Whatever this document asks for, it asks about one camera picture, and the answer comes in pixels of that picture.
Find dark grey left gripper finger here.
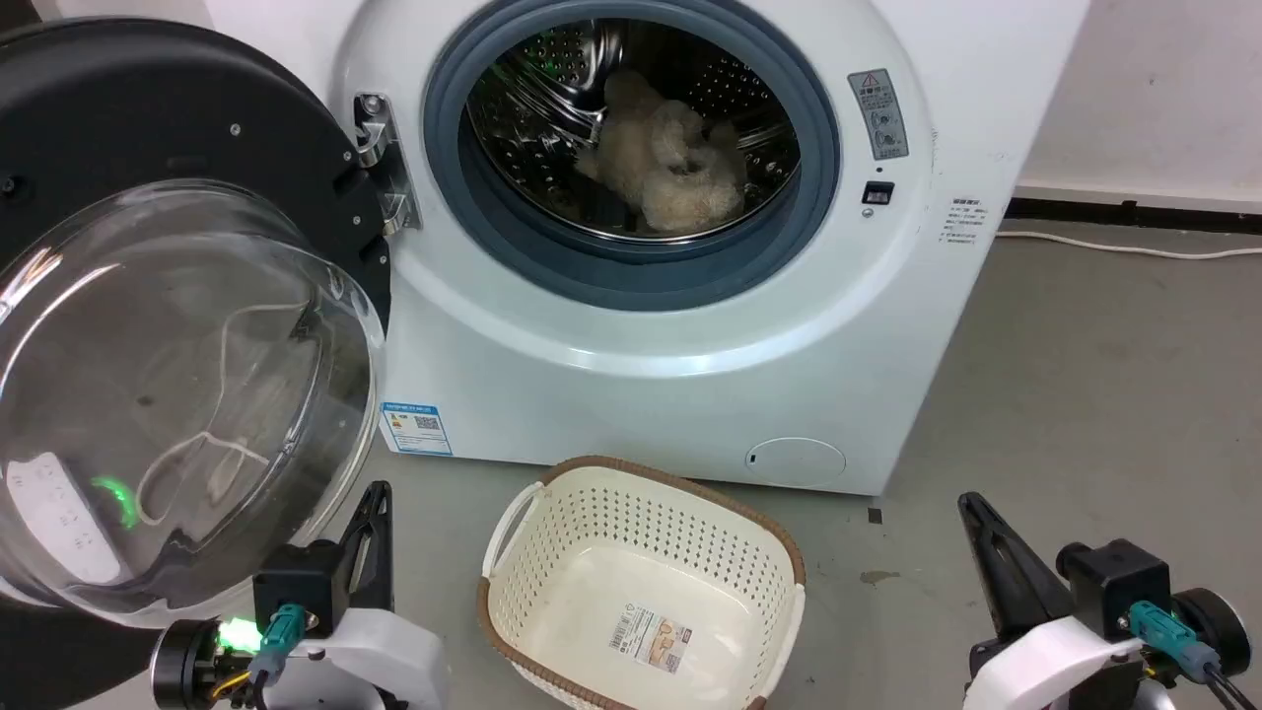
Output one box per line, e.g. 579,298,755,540
361,483,394,612
335,481,384,617

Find blue white energy label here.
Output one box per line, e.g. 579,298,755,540
380,400,455,458

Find paper label in basket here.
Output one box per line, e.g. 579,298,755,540
607,603,694,675

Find washer door glass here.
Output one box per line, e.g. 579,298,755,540
0,17,394,710

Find teal plug left camera cable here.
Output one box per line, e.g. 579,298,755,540
246,603,309,710

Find teal plug right camera cable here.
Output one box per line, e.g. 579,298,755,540
1128,600,1262,710

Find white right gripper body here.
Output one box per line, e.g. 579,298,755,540
967,616,1148,710

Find stainless steel washer drum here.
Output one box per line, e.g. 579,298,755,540
465,18,802,244

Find white floor cable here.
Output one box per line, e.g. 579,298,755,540
996,230,1262,261

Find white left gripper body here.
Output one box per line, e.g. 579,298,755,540
288,606,452,710

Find cream laundry basket brown rim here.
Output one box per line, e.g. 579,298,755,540
476,456,807,710

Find metal door hinge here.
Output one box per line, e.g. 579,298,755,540
354,93,423,236

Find grey warning sticker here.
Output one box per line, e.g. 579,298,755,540
848,68,910,162

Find white front-load washing machine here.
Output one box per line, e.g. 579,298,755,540
202,0,1093,497

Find round white filter cover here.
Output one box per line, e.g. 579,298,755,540
744,437,848,487

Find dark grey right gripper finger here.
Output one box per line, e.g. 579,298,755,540
957,491,1078,644

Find beige fluffy towel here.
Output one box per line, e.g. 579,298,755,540
575,69,747,235

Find black baseboard strip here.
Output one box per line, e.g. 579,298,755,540
1004,196,1262,237

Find teal plug camera cable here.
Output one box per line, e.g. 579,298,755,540
246,603,309,710
1128,600,1262,710

